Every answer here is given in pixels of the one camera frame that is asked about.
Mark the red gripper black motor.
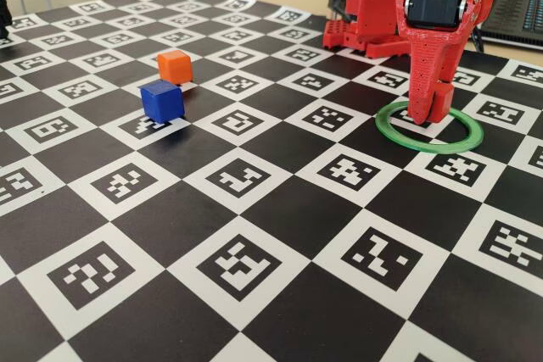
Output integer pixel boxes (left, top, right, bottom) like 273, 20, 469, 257
396, 0, 497, 125

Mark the blue cube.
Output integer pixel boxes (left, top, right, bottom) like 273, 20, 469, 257
139, 79, 186, 124

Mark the red perforated robot base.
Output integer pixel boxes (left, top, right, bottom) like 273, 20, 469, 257
322, 0, 412, 60

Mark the orange cube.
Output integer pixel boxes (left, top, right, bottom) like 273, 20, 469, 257
157, 50, 194, 86

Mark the dark laptop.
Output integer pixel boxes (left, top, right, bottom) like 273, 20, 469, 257
481, 0, 543, 47

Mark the black clamp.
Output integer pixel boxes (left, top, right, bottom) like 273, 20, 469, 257
327, 0, 354, 24

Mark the black white marker board mat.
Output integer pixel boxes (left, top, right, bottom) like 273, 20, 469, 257
0, 0, 543, 362

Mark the black stand foot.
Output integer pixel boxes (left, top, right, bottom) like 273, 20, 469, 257
0, 0, 13, 39

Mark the green ring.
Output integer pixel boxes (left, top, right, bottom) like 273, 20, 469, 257
375, 100, 484, 154

